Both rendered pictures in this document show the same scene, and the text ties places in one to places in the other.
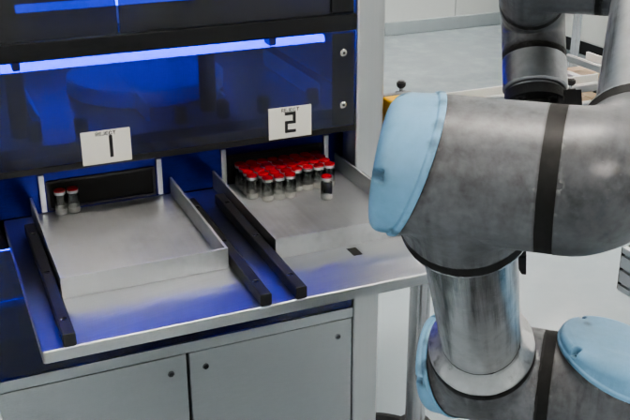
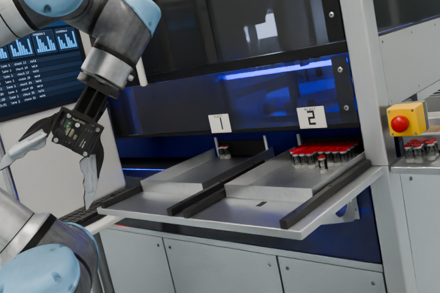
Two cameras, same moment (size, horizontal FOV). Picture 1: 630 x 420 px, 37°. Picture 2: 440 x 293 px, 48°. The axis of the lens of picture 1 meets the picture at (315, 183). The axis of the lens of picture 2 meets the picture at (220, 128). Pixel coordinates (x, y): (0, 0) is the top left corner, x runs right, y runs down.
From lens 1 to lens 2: 142 cm
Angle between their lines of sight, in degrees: 64
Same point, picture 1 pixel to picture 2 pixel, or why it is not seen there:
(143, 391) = (257, 269)
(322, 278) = (215, 212)
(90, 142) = (212, 120)
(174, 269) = (181, 189)
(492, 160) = not seen: outside the picture
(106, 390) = (239, 260)
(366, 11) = (351, 38)
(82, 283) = (147, 185)
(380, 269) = (245, 216)
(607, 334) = (41, 259)
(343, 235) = (262, 191)
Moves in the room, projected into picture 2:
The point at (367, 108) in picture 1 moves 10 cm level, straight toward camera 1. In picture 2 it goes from (366, 111) to (333, 121)
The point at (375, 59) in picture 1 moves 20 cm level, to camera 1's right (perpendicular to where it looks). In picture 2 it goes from (365, 74) to (431, 70)
